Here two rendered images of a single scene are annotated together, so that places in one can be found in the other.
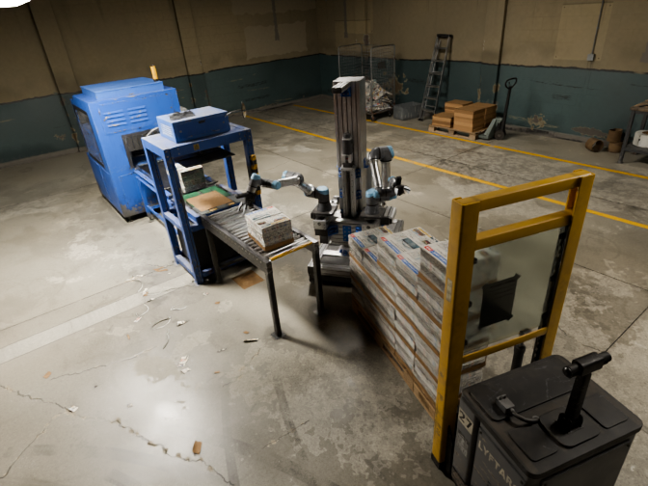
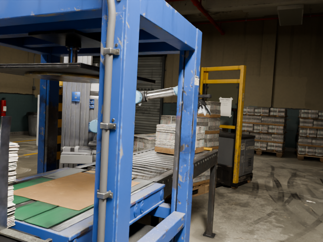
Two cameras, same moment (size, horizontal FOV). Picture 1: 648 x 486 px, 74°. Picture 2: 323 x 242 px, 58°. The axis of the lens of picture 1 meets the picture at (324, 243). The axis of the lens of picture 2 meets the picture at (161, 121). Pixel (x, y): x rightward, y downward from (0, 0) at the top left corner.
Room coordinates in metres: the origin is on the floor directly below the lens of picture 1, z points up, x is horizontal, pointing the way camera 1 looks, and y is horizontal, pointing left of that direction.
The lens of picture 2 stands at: (4.91, 2.57, 1.19)
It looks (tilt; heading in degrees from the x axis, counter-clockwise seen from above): 3 degrees down; 240
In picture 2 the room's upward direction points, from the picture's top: 3 degrees clockwise
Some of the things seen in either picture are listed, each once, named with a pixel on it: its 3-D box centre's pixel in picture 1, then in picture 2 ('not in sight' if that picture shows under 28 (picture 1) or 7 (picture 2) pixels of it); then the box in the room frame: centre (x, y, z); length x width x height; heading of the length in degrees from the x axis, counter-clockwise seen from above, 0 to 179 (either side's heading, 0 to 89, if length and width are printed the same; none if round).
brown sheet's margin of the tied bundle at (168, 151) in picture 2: not in sight; (174, 150); (3.59, 0.53, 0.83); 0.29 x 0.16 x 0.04; 119
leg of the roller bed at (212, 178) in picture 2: (273, 305); (211, 199); (3.12, 0.49, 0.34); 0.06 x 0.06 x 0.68; 36
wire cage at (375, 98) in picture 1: (366, 81); not in sight; (11.48, -1.39, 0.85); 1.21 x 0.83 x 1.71; 36
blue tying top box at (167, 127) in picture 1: (194, 123); not in sight; (4.61, 1.26, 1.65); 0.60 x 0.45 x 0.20; 126
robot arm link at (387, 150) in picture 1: (385, 174); not in sight; (3.89, -0.63, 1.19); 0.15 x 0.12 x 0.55; 97
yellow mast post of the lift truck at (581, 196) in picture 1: (548, 316); (201, 121); (1.93, -1.26, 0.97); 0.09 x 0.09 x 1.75; 18
